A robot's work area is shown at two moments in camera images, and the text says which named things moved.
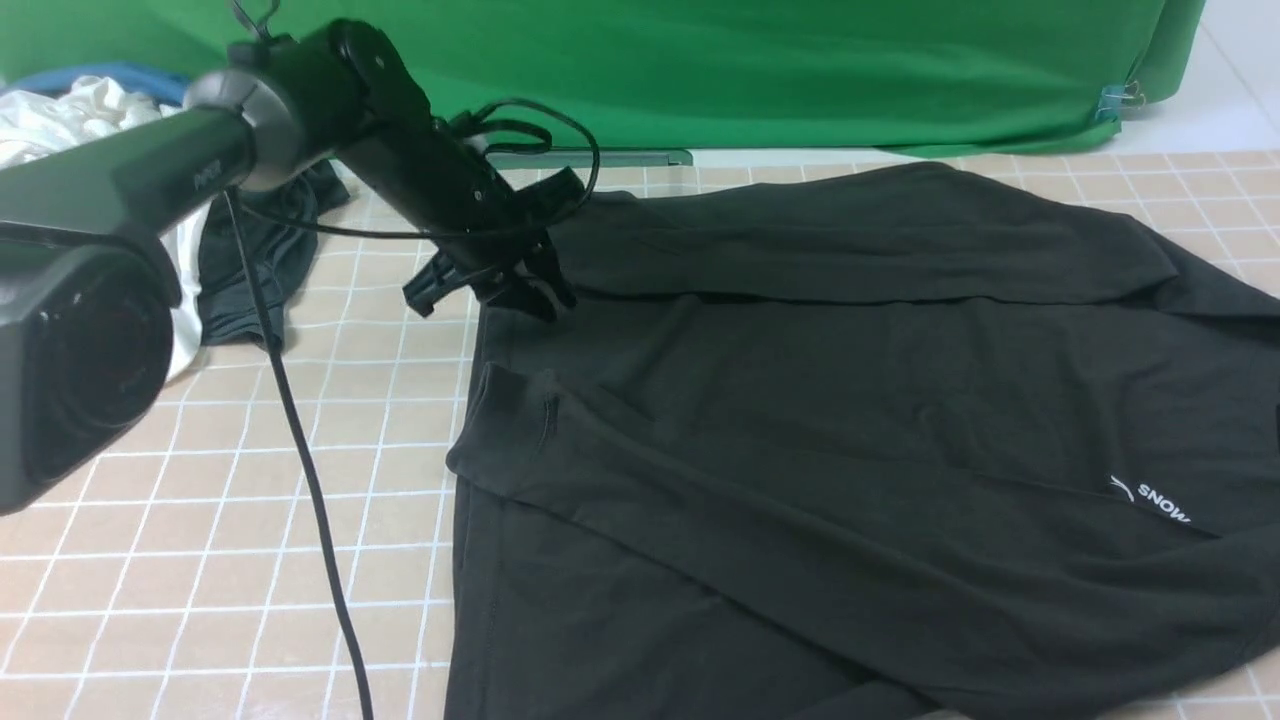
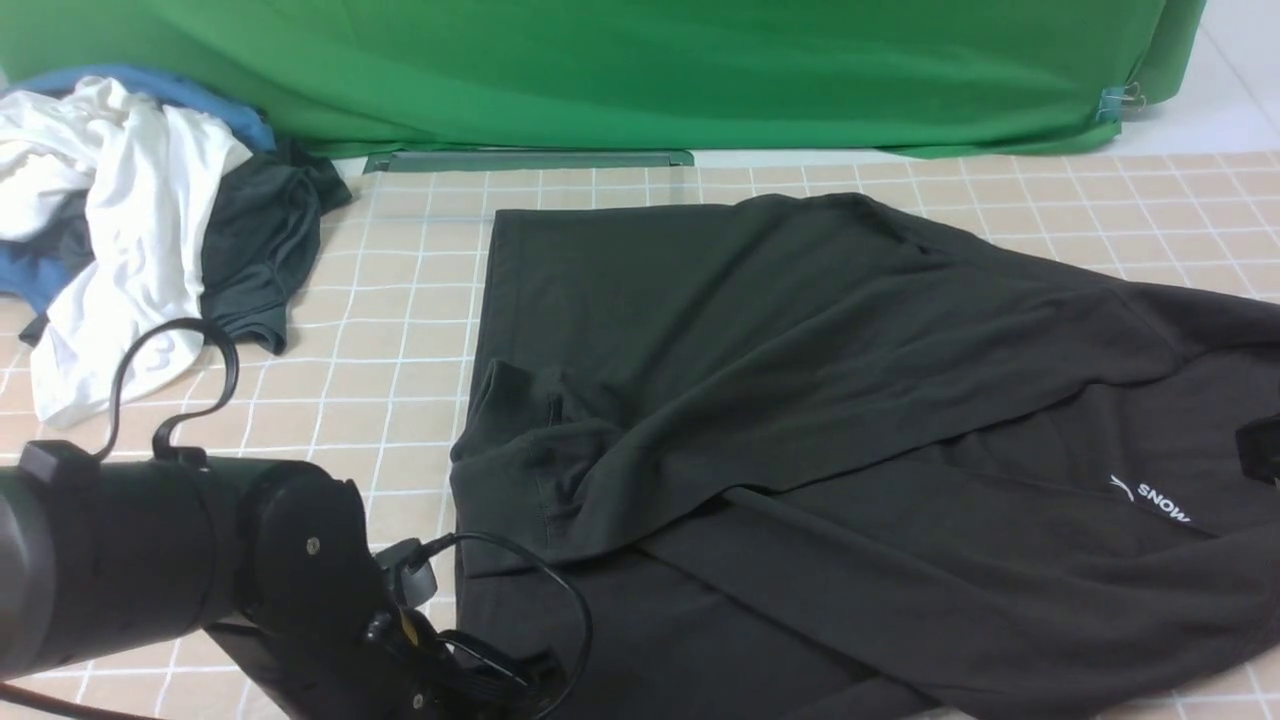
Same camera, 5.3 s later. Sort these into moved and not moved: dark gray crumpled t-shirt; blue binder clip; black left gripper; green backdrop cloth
Moved: black left gripper
Not moved: green backdrop cloth; dark gray crumpled t-shirt; blue binder clip
